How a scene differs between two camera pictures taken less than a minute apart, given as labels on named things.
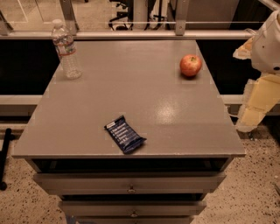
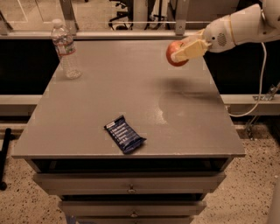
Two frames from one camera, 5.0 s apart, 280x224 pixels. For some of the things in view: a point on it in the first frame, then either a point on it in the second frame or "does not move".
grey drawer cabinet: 191,139 does not move
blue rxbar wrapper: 124,135 does not move
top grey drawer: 127,183 does not move
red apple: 190,65 to 172,48
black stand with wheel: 3,156 does not move
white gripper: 268,50 to 218,34
